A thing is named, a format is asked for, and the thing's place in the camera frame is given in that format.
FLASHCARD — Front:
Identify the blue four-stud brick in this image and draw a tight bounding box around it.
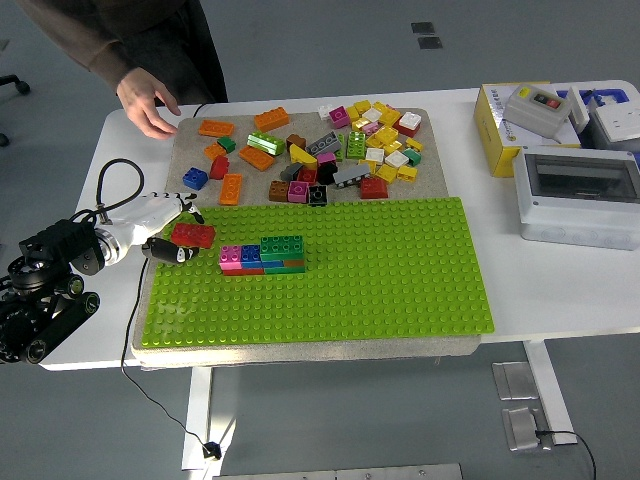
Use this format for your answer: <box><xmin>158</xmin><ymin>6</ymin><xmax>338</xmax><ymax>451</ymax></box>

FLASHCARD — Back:
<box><xmin>182</xmin><ymin>166</ymin><xmax>210</xmax><ymax>191</ymax></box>

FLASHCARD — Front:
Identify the lime green eight-stud brick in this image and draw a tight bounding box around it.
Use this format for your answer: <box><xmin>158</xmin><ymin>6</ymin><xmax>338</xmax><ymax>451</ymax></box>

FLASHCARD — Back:
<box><xmin>346</xmin><ymin>129</ymin><xmax>368</xmax><ymax>161</ymax></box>

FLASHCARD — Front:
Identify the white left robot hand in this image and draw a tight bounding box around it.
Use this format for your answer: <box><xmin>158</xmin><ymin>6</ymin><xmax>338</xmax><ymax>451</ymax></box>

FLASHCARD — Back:
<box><xmin>104</xmin><ymin>192</ymin><xmax>206</xmax><ymax>266</ymax></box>

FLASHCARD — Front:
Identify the black floor cable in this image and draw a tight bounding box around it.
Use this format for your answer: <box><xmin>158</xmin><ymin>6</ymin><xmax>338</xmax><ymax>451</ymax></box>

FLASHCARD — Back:
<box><xmin>533</xmin><ymin>428</ymin><xmax>599</xmax><ymax>480</ymax></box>

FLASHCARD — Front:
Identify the thin black cable with plug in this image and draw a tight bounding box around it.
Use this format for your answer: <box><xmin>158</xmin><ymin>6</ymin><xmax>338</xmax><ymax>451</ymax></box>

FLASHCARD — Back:
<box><xmin>119</xmin><ymin>257</ymin><xmax>224</xmax><ymax>460</ymax></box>

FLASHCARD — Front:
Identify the white wall socket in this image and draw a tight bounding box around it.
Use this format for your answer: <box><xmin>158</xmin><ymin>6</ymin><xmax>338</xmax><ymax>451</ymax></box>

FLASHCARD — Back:
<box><xmin>592</xmin><ymin>103</ymin><xmax>640</xmax><ymax>144</ymax></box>

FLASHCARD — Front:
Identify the blue plastic bin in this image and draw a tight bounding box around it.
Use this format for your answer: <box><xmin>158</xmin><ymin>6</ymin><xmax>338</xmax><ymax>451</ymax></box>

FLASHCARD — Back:
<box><xmin>554</xmin><ymin>87</ymin><xmax>631</xmax><ymax>109</ymax></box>

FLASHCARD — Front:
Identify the lime green studded baseplate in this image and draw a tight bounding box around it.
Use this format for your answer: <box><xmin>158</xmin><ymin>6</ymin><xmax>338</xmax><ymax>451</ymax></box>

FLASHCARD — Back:
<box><xmin>140</xmin><ymin>196</ymin><xmax>496</xmax><ymax>349</ymax></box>

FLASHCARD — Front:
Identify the lime green long brick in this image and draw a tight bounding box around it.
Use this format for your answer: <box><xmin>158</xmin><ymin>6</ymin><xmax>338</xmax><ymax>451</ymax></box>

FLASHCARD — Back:
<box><xmin>246</xmin><ymin>130</ymin><xmax>287</xmax><ymax>156</ymax></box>

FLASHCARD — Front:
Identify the yellow cardboard box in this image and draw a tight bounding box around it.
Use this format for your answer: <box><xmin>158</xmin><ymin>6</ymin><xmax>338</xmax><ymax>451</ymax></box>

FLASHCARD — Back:
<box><xmin>473</xmin><ymin>82</ymin><xmax>584</xmax><ymax>179</ymax></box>

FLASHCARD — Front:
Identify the white electrical distribution box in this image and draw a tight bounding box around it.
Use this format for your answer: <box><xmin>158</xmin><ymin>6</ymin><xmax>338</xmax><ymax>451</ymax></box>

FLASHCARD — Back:
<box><xmin>512</xmin><ymin>144</ymin><xmax>640</xmax><ymax>251</ymax></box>

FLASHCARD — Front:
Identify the long metal floor plate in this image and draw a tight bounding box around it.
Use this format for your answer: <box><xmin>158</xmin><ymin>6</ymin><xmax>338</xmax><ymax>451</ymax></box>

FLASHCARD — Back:
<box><xmin>212</xmin><ymin>463</ymin><xmax>464</xmax><ymax>480</ymax></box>

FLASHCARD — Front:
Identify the grey long brick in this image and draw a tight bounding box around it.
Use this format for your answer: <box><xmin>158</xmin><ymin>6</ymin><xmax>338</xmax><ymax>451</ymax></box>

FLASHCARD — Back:
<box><xmin>332</xmin><ymin>162</ymin><xmax>372</xmax><ymax>189</ymax></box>
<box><xmin>304</xmin><ymin>130</ymin><xmax>344</xmax><ymax>156</ymax></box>

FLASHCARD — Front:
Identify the red sloped brick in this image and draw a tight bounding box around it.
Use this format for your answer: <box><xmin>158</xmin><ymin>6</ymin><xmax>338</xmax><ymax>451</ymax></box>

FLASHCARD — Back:
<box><xmin>359</xmin><ymin>176</ymin><xmax>390</xmax><ymax>200</ymax></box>

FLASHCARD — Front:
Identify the red eight-stud brick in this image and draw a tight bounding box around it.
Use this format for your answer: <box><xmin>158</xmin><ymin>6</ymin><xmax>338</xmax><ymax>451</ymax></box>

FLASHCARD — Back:
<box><xmin>170</xmin><ymin>222</ymin><xmax>217</xmax><ymax>250</ymax></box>

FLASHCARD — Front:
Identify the white table leg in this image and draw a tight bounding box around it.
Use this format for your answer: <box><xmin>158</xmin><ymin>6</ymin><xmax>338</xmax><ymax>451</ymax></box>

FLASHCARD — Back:
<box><xmin>180</xmin><ymin>367</ymin><xmax>236</xmax><ymax>471</ymax></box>
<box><xmin>522</xmin><ymin>339</ymin><xmax>579</xmax><ymax>446</ymax></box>

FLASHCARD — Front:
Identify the person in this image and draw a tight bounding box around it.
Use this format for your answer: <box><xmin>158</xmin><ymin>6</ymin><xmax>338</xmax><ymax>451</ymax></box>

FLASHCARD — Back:
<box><xmin>14</xmin><ymin>0</ymin><xmax>229</xmax><ymax>106</ymax></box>

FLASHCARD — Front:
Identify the grey push-button switch box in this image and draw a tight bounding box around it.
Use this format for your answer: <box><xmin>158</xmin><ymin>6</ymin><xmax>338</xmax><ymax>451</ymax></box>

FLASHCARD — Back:
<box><xmin>502</xmin><ymin>83</ymin><xmax>573</xmax><ymax>141</ymax></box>

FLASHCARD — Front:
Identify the red brick white top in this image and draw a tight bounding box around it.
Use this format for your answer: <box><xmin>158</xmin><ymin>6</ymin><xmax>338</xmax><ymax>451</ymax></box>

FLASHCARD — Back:
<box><xmin>393</xmin><ymin>110</ymin><xmax>422</xmax><ymax>138</ymax></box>

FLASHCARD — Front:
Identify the white switch plate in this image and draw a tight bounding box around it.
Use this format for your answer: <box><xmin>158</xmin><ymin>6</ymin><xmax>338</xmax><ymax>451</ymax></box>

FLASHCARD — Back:
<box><xmin>567</xmin><ymin>85</ymin><xmax>592</xmax><ymax>134</ymax></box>

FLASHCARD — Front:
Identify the orange long brick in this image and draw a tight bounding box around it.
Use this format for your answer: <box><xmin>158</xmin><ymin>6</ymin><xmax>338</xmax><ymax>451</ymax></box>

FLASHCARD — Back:
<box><xmin>253</xmin><ymin>107</ymin><xmax>291</xmax><ymax>133</ymax></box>
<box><xmin>198</xmin><ymin>119</ymin><xmax>236</xmax><ymax>139</ymax></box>
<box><xmin>238</xmin><ymin>144</ymin><xmax>276</xmax><ymax>172</ymax></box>
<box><xmin>219</xmin><ymin>172</ymin><xmax>244</xmax><ymax>207</ymax></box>

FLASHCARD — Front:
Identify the dark green eight-stud brick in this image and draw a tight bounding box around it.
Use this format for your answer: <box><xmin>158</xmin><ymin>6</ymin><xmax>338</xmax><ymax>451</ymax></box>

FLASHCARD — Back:
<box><xmin>259</xmin><ymin>234</ymin><xmax>305</xmax><ymax>262</ymax></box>

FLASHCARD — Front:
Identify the black office chair base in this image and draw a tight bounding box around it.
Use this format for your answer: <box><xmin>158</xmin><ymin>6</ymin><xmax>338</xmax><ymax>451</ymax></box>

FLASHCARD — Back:
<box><xmin>0</xmin><ymin>73</ymin><xmax>32</xmax><ymax>147</ymax></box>

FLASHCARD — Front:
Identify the yellow curved brick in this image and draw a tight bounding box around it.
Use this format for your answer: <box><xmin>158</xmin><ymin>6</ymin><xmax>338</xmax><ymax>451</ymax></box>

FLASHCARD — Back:
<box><xmin>288</xmin><ymin>143</ymin><xmax>320</xmax><ymax>170</ymax></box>

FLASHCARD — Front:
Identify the person's right hand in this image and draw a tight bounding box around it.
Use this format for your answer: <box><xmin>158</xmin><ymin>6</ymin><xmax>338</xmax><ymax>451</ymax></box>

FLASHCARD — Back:
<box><xmin>116</xmin><ymin>67</ymin><xmax>182</xmax><ymax>141</ymax></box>

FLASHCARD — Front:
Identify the blue eight-stud brick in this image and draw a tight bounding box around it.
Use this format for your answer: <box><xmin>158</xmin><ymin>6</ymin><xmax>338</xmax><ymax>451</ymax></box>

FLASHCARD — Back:
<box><xmin>240</xmin><ymin>243</ymin><xmax>286</xmax><ymax>270</ymax></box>

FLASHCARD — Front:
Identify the grey-brown mat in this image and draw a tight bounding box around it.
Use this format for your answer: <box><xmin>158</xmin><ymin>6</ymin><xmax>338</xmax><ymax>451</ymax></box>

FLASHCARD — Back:
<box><xmin>130</xmin><ymin>107</ymin><xmax>482</xmax><ymax>370</ymax></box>

